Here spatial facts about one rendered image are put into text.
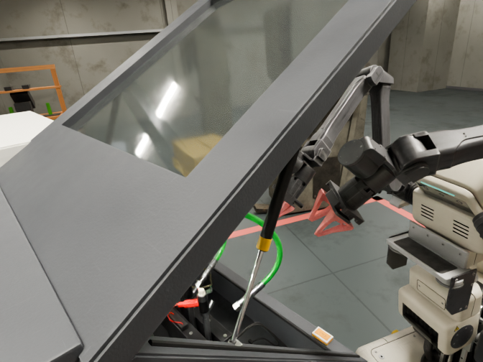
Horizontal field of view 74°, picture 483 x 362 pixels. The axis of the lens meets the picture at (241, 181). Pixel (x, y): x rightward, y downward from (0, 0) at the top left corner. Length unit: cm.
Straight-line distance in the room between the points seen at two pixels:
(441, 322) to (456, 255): 28
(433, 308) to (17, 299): 129
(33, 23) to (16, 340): 984
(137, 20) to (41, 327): 970
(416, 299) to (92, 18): 949
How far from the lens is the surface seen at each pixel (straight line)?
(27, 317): 40
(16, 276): 47
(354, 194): 70
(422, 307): 144
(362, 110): 352
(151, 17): 998
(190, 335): 103
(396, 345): 199
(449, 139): 71
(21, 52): 1016
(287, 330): 111
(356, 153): 64
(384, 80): 130
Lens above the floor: 173
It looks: 22 degrees down
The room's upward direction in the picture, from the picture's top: 5 degrees counter-clockwise
